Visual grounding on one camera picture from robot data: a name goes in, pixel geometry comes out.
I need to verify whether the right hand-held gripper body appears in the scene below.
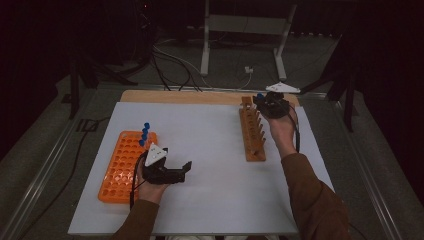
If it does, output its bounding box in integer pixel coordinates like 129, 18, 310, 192
263, 81, 301, 120

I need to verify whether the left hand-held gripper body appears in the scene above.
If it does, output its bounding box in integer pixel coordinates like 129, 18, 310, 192
142, 142, 186, 185

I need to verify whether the wooden test tube rack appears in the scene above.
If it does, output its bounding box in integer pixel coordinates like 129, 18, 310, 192
238, 96, 268, 163

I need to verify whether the orange plastic test tube rack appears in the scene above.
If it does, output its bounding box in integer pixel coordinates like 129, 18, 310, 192
97, 129, 158, 204

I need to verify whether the person's left hand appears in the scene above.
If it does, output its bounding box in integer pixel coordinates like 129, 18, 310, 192
136, 168, 170, 205

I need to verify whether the person's right hand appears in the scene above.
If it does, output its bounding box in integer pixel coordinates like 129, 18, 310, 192
269, 109, 299, 160

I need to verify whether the white table cover sheet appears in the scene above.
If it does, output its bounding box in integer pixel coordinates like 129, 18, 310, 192
67, 101, 335, 236

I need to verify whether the black tripod stand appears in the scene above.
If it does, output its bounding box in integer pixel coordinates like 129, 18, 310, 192
68, 54, 139, 120
299, 63, 356, 133

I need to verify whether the grey metal stand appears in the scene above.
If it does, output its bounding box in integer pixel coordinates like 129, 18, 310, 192
199, 0, 298, 82

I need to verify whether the thin white adapter cable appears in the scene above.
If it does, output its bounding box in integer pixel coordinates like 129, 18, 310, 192
237, 72, 253, 91

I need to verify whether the left hand-held gripper black cable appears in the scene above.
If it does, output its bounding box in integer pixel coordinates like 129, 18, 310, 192
129, 151, 149, 211

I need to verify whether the hand-held gripper black cable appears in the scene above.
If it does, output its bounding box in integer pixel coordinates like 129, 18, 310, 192
129, 151, 149, 211
288, 103, 301, 154

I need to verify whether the right hand-held gripper black cable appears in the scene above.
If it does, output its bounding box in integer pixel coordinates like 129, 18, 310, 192
288, 103, 301, 154

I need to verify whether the bundle of black floor cables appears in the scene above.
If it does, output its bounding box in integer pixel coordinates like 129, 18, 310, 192
149, 49, 204, 93

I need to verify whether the long white floor cable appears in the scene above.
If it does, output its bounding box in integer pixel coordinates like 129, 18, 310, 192
152, 44, 215, 90

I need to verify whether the thin black floor cable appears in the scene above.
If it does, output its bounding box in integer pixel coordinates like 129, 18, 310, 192
18, 116, 113, 240

